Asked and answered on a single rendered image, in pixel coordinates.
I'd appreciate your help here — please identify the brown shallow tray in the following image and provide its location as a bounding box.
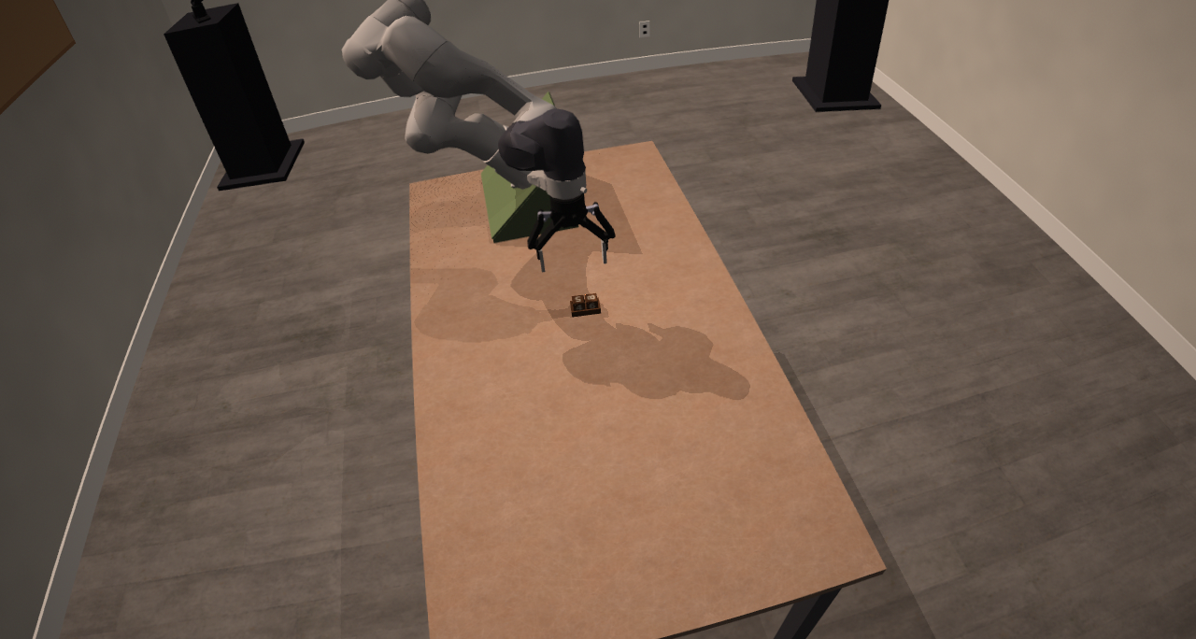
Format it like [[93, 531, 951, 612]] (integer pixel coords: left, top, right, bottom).
[[570, 297, 602, 317]]

